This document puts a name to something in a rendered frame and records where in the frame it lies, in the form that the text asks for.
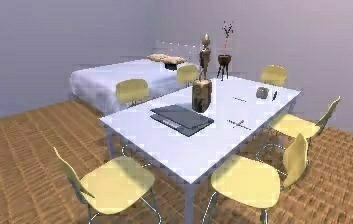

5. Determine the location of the grey mug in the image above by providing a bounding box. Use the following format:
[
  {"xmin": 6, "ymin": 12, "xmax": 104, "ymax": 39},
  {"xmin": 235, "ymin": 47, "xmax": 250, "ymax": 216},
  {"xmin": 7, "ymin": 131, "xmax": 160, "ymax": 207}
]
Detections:
[{"xmin": 255, "ymin": 86, "xmax": 271, "ymax": 100}]

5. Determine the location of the tan patterned pillow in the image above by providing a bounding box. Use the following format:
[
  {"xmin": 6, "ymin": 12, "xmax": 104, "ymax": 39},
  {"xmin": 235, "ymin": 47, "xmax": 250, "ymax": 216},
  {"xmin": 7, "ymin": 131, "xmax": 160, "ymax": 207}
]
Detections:
[
  {"xmin": 146, "ymin": 53, "xmax": 169, "ymax": 63},
  {"xmin": 160, "ymin": 55, "xmax": 188, "ymax": 65}
]

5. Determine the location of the white dining table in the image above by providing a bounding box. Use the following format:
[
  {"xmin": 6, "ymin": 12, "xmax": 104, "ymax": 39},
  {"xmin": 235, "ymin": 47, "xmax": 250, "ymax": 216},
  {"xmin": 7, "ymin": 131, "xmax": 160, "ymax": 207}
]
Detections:
[{"xmin": 99, "ymin": 75, "xmax": 303, "ymax": 224}]

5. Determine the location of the grey closed laptop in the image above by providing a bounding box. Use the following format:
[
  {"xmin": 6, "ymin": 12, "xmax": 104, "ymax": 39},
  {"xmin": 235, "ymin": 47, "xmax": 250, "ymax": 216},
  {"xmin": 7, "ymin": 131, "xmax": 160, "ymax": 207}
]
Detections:
[{"xmin": 149, "ymin": 104, "xmax": 215, "ymax": 138}]

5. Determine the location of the wooden figure statue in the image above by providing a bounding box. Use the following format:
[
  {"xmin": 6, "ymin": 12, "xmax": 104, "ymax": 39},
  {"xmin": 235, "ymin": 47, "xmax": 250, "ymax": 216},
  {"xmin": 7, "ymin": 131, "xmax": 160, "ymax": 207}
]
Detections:
[{"xmin": 191, "ymin": 33, "xmax": 214, "ymax": 114}]

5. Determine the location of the yellow chair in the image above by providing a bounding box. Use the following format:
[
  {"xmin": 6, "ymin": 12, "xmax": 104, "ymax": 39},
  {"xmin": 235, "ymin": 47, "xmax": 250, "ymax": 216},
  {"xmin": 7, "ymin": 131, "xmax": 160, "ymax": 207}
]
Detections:
[
  {"xmin": 115, "ymin": 78, "xmax": 151, "ymax": 108},
  {"xmin": 52, "ymin": 146, "xmax": 163, "ymax": 224},
  {"xmin": 260, "ymin": 64, "xmax": 288, "ymax": 87},
  {"xmin": 202, "ymin": 132, "xmax": 309, "ymax": 224},
  {"xmin": 255, "ymin": 95, "xmax": 342, "ymax": 164},
  {"xmin": 176, "ymin": 64, "xmax": 200, "ymax": 88}
]

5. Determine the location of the white bed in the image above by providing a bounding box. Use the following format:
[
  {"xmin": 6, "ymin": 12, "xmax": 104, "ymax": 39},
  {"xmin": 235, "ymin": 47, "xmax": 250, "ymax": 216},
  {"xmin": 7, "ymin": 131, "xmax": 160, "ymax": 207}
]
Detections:
[{"xmin": 69, "ymin": 58, "xmax": 198, "ymax": 115}]

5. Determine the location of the dark potted twig plant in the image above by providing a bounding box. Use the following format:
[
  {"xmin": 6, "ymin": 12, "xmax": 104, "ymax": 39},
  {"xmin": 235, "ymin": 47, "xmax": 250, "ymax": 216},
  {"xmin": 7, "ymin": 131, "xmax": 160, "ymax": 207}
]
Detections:
[{"xmin": 216, "ymin": 20, "xmax": 235, "ymax": 82}]

